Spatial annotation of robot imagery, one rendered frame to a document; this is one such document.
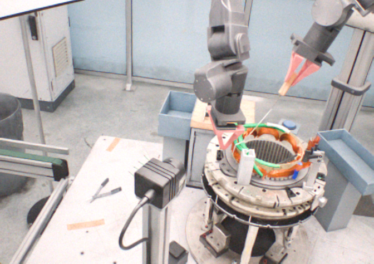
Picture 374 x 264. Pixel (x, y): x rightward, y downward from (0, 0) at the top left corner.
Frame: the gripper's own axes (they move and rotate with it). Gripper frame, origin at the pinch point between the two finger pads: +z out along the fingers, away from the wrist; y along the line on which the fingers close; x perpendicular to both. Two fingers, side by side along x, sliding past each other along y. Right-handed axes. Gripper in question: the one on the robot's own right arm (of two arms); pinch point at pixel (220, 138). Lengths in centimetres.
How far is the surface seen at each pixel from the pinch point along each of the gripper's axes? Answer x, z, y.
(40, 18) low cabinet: -76, 46, -205
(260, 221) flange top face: 8.6, 14.3, 14.8
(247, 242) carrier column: 8.1, 24.6, 13.2
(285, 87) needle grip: 13.0, -14.7, 0.2
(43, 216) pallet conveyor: -50, 50, -22
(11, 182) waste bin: -88, 113, -104
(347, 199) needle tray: 43.7, 23.1, 2.5
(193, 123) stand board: -0.8, 12.3, -23.6
